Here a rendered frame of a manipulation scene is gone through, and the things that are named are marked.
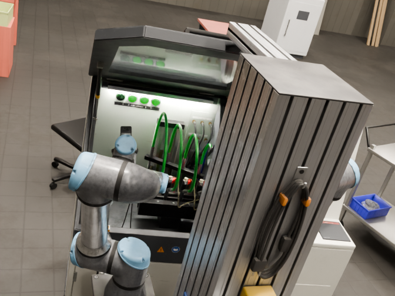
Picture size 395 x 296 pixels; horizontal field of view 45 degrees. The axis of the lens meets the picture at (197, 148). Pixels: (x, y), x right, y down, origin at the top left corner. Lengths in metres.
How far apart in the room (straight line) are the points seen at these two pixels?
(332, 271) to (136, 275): 1.30
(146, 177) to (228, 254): 0.31
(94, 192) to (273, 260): 0.52
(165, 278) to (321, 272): 0.82
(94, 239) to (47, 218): 2.23
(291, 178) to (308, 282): 1.56
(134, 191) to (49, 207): 2.61
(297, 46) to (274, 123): 8.43
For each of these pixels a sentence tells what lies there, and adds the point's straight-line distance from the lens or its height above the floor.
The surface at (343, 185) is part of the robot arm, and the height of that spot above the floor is 1.61.
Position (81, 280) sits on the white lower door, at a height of 0.65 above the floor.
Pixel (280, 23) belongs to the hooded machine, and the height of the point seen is 0.59.
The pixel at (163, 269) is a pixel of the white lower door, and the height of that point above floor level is 0.74.
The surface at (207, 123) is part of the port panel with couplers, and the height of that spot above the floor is 1.30.
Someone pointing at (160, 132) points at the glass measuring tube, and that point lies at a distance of 2.54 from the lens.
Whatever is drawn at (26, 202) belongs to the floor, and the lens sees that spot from 3.95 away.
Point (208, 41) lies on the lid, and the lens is 1.57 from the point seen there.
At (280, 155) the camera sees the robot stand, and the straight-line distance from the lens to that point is 1.12.
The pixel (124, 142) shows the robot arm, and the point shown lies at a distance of 1.74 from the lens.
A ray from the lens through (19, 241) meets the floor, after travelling 3.60.
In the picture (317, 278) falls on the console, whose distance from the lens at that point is 2.69.
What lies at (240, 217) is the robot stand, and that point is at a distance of 1.19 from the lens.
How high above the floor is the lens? 2.36
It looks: 27 degrees down
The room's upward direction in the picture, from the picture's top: 15 degrees clockwise
